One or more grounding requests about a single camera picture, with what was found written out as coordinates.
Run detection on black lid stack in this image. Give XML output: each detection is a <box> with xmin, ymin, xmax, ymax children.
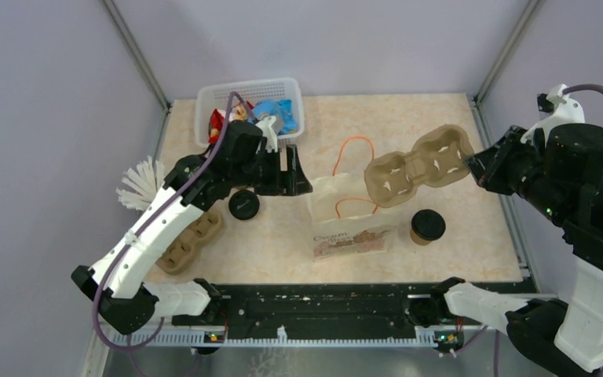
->
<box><xmin>228</xmin><ymin>189</ymin><xmax>260</xmax><ymax>221</ymax></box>

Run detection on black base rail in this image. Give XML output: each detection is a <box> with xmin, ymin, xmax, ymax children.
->
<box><xmin>171</xmin><ymin>282</ymin><xmax>536</xmax><ymax>342</ymax></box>

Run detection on red cloth toy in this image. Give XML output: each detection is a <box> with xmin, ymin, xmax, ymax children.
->
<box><xmin>208</xmin><ymin>101</ymin><xmax>254</xmax><ymax>144</ymax></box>

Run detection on brown pulp cup carrier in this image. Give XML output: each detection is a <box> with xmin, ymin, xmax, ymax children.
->
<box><xmin>156</xmin><ymin>210</ymin><xmax>224</xmax><ymax>275</ymax></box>

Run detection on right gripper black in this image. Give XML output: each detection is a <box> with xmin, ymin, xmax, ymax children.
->
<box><xmin>463</xmin><ymin>123</ymin><xmax>571</xmax><ymax>225</ymax></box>

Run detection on white plastic basket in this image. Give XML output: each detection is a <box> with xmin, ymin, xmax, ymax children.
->
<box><xmin>194</xmin><ymin>77</ymin><xmax>305</xmax><ymax>147</ymax></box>

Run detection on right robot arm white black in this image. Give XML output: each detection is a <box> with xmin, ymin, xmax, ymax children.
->
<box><xmin>429</xmin><ymin>84</ymin><xmax>603</xmax><ymax>376</ymax></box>

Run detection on white wrapped straws bundle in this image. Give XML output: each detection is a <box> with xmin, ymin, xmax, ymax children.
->
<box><xmin>115</xmin><ymin>156</ymin><xmax>165</xmax><ymax>211</ymax></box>

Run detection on brown pulp carrier single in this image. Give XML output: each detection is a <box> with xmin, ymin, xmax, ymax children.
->
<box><xmin>364</xmin><ymin>124</ymin><xmax>474</xmax><ymax>208</ymax></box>

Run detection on brown paper coffee cup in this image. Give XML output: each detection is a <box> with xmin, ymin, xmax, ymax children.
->
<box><xmin>410</xmin><ymin>228</ymin><xmax>431</xmax><ymax>246</ymax></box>

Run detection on black cup lid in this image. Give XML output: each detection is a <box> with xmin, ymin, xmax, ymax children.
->
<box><xmin>411</xmin><ymin>209</ymin><xmax>446</xmax><ymax>242</ymax></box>

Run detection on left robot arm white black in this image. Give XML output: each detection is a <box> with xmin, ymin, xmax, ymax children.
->
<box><xmin>71</xmin><ymin>116</ymin><xmax>312</xmax><ymax>335</ymax></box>

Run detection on beige paper bag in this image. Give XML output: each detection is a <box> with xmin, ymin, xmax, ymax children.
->
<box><xmin>307</xmin><ymin>136</ymin><xmax>397</xmax><ymax>260</ymax></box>

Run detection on blue cloth toy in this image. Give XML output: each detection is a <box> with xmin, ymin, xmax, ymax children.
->
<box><xmin>252</xmin><ymin>99</ymin><xmax>299</xmax><ymax>136</ymax></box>

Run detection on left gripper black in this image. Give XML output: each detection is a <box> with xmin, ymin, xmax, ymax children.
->
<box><xmin>231</xmin><ymin>144</ymin><xmax>312</xmax><ymax>196</ymax></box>

